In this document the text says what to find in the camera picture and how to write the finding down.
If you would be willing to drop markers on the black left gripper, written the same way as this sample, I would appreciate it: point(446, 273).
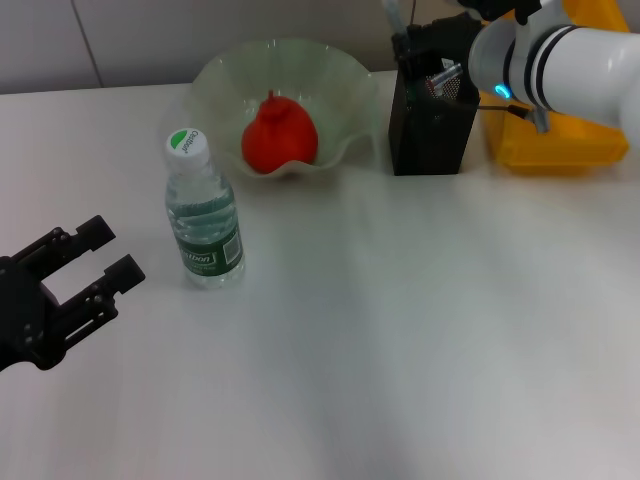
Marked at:
point(22, 315)

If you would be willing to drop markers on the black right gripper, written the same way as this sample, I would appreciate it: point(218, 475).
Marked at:
point(445, 40)

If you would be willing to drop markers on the clear green-label water bottle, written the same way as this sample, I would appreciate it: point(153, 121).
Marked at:
point(220, 210)

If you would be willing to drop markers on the orange fruit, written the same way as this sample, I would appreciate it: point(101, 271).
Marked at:
point(280, 140)

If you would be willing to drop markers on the black mesh pen holder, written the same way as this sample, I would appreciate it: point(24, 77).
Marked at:
point(430, 135)

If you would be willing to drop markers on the pale green wavy glass bowl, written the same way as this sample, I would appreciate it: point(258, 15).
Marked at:
point(325, 80)

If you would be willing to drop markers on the yellow plastic bin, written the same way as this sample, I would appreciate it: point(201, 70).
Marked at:
point(565, 140)

